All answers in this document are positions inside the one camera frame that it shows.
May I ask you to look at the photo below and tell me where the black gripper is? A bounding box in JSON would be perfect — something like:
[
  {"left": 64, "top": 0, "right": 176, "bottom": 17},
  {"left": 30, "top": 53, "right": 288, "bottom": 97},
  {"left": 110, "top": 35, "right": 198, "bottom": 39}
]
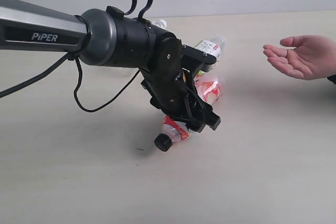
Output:
[{"left": 140, "top": 66, "right": 221, "bottom": 133}]

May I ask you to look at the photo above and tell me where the pink white bottle black cap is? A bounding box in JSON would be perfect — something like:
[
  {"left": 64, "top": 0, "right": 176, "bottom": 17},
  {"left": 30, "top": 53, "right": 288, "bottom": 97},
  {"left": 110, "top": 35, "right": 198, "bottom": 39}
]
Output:
[{"left": 154, "top": 71, "right": 223, "bottom": 152}]

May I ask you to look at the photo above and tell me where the clear bottle white grey label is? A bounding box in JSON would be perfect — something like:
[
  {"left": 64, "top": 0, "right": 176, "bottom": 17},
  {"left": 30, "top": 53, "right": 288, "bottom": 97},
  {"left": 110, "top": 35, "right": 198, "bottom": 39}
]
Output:
[{"left": 151, "top": 19, "right": 167, "bottom": 29}]

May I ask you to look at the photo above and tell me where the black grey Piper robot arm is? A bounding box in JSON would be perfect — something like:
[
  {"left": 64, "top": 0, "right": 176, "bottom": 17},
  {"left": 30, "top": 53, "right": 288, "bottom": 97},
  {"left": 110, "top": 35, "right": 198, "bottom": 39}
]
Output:
[{"left": 1, "top": 0, "right": 220, "bottom": 132}]

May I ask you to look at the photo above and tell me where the tea bottle fruit label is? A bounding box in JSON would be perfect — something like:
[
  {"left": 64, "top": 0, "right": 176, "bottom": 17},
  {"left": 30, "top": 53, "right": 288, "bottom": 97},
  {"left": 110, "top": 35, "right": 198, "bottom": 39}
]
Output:
[{"left": 194, "top": 35, "right": 227, "bottom": 71}]

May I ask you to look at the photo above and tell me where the person's open bare hand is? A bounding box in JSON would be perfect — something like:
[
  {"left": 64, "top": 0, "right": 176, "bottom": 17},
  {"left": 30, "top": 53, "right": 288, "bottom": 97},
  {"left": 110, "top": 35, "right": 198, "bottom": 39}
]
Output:
[{"left": 263, "top": 35, "right": 335, "bottom": 80}]

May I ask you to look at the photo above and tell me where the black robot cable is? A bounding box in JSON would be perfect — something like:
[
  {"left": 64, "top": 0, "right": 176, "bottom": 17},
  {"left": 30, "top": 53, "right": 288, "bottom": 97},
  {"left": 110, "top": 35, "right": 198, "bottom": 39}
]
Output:
[{"left": 0, "top": 0, "right": 154, "bottom": 112}]

